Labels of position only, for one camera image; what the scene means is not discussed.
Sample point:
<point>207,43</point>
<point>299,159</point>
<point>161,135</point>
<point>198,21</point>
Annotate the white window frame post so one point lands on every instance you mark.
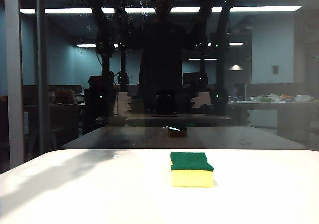
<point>14,84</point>

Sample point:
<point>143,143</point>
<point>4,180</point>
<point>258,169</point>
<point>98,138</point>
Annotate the grey metal frame post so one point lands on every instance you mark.
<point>42,84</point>

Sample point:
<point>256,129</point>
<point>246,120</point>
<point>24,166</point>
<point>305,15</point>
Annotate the yellow sponge with green scourer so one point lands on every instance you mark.
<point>192,178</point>

